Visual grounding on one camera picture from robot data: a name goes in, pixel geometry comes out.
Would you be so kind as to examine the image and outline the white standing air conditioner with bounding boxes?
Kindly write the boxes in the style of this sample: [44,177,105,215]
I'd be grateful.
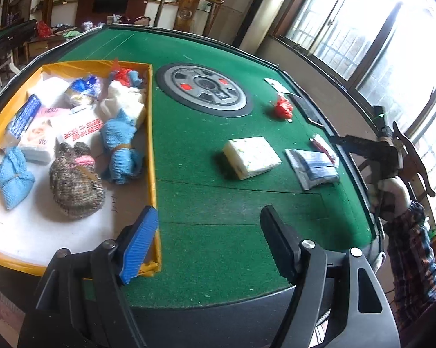
[236,0,295,53]

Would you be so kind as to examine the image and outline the pink tissue pack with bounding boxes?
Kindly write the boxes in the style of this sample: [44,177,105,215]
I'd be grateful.
[18,107,71,164]

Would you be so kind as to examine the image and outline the red plastic bag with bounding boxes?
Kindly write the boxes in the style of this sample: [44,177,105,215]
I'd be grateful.
[269,93,294,120]
[111,60,135,86]

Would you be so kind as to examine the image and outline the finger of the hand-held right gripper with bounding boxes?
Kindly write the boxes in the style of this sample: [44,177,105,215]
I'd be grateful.
[329,136,380,149]
[349,149,376,162]

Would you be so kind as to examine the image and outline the light blue towel bundle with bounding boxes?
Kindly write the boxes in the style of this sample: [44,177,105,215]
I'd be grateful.
[0,146,36,211]

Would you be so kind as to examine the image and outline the round grey table control panel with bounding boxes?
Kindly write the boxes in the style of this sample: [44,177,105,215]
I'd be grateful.
[156,62,254,117]

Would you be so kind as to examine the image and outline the light blue towel roll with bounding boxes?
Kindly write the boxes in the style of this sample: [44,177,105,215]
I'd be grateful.
[99,109,145,185]

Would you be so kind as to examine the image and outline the white chair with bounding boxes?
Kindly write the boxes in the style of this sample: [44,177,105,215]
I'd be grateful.
[0,52,19,88]

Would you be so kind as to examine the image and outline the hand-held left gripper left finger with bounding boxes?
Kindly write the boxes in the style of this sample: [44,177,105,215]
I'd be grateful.
[18,206,160,348]

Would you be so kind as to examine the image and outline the person's right hand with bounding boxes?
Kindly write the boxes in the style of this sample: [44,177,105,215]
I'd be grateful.
[370,177,411,222]

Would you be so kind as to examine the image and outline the white dotted tissue pack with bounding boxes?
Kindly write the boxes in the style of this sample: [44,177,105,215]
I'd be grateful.
[223,137,282,181]

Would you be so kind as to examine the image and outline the red white slim packet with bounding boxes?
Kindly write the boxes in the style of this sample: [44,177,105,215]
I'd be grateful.
[310,134,339,165]

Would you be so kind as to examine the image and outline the blue face mask packet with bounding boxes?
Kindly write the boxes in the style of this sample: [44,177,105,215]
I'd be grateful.
[285,148,340,191]

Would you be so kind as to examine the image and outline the brown wooden chair back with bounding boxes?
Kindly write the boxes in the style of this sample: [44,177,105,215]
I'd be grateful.
[392,121,436,204]

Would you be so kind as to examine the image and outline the blue white plastic bag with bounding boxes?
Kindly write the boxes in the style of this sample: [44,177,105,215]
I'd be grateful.
[66,75,103,106]

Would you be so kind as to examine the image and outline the white card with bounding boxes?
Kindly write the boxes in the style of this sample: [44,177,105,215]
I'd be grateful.
[264,77,291,94]

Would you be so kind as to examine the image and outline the dark framed window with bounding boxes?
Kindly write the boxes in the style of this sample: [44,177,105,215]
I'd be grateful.
[276,0,436,225]

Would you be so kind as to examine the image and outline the wooden armchair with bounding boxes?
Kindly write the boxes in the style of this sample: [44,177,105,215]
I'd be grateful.
[158,0,226,33]

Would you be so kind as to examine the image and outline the white red print tissue pack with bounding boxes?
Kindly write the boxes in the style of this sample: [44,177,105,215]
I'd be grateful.
[55,104,104,146]

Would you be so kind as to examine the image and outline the black phone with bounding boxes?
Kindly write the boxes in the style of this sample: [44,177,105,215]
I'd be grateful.
[289,93,325,126]

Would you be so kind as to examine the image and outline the brown knit hat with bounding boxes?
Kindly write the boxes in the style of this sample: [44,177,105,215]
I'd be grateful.
[49,141,106,220]

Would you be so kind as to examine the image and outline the blue print tissue pack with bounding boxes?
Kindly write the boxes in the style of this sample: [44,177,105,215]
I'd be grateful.
[0,94,42,149]

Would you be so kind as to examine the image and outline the yellow rimmed white tray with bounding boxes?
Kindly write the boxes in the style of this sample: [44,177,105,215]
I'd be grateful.
[0,60,163,278]

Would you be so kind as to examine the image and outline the small blue cloth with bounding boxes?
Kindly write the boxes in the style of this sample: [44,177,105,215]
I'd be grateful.
[128,70,146,88]

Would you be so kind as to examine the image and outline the cream cloth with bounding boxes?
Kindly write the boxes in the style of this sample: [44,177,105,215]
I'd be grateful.
[98,80,147,127]

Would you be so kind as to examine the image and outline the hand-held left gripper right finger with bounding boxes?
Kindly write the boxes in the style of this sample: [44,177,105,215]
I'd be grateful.
[260,206,402,348]

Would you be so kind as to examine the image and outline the plain white tissue pack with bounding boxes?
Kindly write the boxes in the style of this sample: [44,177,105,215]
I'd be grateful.
[26,76,75,108]

